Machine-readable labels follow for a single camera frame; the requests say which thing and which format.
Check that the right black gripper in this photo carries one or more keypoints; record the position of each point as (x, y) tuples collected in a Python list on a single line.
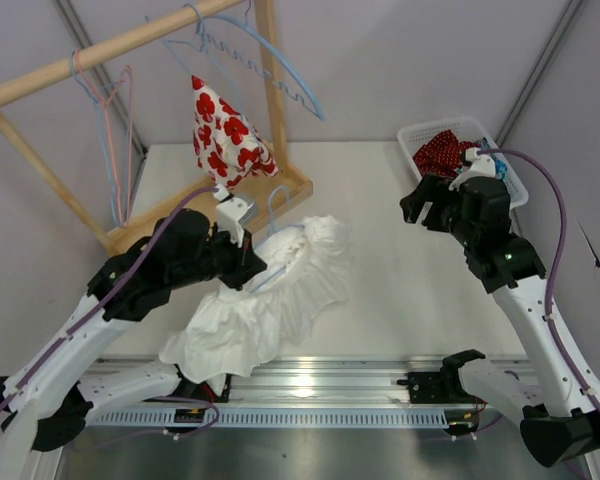
[(434, 206)]

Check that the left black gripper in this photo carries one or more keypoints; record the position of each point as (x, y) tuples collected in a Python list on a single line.
[(247, 260)]

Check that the white cloth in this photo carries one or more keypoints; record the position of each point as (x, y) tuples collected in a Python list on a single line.
[(233, 332)]

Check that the red poppy print skirt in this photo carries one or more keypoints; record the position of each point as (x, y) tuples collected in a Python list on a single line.
[(227, 147)]

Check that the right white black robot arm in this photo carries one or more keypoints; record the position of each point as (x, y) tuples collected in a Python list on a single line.
[(559, 417)]

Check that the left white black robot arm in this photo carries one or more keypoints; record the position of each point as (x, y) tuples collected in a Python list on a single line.
[(49, 402)]

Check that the thick blue plastic hanger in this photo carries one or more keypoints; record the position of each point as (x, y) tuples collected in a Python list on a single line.
[(281, 74)]

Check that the red dotted garment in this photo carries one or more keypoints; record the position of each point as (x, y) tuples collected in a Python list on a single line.
[(442, 155)]

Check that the wooden clothes rack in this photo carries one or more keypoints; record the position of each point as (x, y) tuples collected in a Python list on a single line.
[(13, 216)]

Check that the white laundry basket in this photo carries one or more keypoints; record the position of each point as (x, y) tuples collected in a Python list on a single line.
[(412, 138)]

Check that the blue floral garment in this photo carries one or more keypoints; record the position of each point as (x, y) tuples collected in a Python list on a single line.
[(501, 166)]

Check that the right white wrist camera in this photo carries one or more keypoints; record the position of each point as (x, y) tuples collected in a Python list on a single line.
[(475, 165)]

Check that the aluminium mounting rail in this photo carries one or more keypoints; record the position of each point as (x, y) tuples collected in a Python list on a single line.
[(320, 381)]

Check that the white slotted cable duct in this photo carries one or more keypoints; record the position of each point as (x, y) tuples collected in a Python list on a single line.
[(229, 417)]

